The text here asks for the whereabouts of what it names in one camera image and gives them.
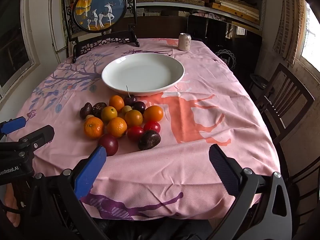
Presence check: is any dark purple plum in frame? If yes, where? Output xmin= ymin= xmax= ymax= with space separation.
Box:
xmin=132 ymin=101 xmax=146 ymax=114

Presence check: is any red purple plum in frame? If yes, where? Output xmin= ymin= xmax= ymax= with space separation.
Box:
xmin=98 ymin=134 xmax=119 ymax=156

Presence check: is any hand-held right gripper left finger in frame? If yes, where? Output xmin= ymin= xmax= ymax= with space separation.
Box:
xmin=32 ymin=144 xmax=108 ymax=240

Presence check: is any bright red plum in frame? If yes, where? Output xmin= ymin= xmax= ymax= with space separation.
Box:
xmin=143 ymin=121 xmax=161 ymax=133

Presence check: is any dark cherry with stem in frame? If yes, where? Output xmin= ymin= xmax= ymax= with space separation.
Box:
xmin=124 ymin=85 xmax=137 ymax=107

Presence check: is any tangerine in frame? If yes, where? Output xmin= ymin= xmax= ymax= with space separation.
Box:
xmin=109 ymin=95 xmax=125 ymax=112
xmin=106 ymin=117 xmax=128 ymax=138
xmin=83 ymin=116 xmax=104 ymax=139

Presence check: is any dark red plum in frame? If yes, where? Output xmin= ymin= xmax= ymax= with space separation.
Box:
xmin=127 ymin=126 xmax=145 ymax=142

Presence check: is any window with white frame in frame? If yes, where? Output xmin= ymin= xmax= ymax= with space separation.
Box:
xmin=0 ymin=0 xmax=40 ymax=97

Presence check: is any black white-patterned cloth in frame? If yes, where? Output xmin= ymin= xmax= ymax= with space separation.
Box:
xmin=215 ymin=49 xmax=237 ymax=70

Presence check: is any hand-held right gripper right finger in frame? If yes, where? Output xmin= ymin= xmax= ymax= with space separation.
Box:
xmin=209 ymin=144 xmax=293 ymax=240

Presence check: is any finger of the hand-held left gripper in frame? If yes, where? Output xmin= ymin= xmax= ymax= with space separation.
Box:
xmin=0 ymin=116 xmax=27 ymax=140
xmin=14 ymin=125 xmax=55 ymax=156

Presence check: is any yellowish smooth orange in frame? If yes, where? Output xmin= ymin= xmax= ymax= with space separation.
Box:
xmin=101 ymin=106 xmax=118 ymax=122

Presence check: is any round dark stool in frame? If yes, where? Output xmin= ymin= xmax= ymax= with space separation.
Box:
xmin=249 ymin=74 xmax=273 ymax=91

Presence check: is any round deer screen ornament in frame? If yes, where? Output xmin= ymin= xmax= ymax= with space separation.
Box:
xmin=62 ymin=0 xmax=140 ymax=64

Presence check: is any dark brown water chestnut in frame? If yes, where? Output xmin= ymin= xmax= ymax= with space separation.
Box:
xmin=91 ymin=102 xmax=107 ymax=117
xmin=138 ymin=130 xmax=161 ymax=151
xmin=79 ymin=102 xmax=93 ymax=119

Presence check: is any person's left hand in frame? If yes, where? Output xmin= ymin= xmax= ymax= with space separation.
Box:
xmin=4 ymin=186 xmax=21 ymax=228

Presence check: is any dark wooden chair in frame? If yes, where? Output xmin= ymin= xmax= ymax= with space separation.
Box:
xmin=255 ymin=63 xmax=315 ymax=138

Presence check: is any pale drink can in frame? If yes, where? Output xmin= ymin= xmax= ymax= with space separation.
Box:
xmin=178 ymin=33 xmax=192 ymax=51

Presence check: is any white framed board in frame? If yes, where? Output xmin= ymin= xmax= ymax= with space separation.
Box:
xmin=48 ymin=0 xmax=70 ymax=53

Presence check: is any white wall shelf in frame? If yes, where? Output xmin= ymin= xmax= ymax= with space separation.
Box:
xmin=65 ymin=0 xmax=266 ymax=32

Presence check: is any bright window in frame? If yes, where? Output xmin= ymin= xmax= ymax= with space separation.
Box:
xmin=300 ymin=0 xmax=320 ymax=73

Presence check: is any white ceramic plate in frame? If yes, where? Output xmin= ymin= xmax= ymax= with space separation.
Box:
xmin=101 ymin=53 xmax=185 ymax=96

